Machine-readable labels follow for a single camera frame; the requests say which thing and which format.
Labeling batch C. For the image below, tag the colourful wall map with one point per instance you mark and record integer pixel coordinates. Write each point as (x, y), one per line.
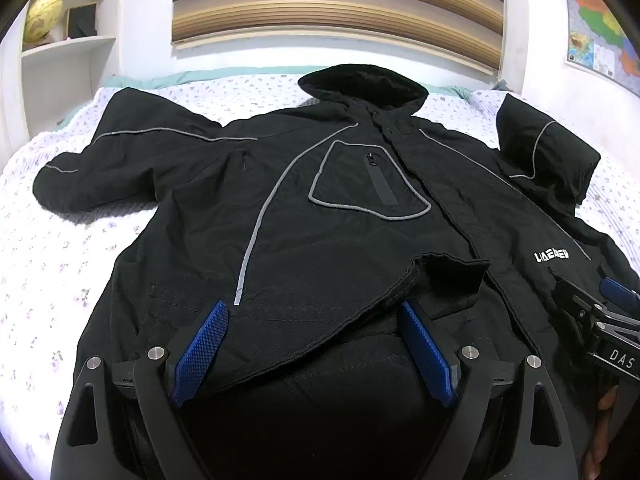
(602, 25)

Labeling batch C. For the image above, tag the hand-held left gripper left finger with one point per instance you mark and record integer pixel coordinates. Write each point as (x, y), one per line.
(199, 352)

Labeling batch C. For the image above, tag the green bed sheet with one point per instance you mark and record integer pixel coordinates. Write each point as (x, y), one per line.
(150, 80)

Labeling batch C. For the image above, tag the white wall shelf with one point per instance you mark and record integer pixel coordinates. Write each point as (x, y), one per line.
(102, 60)

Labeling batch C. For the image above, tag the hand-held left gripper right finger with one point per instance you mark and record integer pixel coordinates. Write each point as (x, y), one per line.
(426, 352)

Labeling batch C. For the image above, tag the black picture frame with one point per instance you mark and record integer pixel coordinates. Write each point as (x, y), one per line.
(81, 20)

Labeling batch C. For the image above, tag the person's right hand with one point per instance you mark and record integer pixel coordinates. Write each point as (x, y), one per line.
(602, 420)

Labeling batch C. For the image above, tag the yellow globe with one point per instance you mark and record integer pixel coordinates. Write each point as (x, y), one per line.
(44, 16)

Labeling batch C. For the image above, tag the white floral bedspread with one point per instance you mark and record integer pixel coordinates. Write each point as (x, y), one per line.
(50, 260)

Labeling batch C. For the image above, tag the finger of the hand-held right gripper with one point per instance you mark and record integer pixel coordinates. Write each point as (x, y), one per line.
(575, 300)
(616, 289)

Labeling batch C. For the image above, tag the black hooded jacket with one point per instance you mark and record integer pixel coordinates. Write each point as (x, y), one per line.
(300, 210)

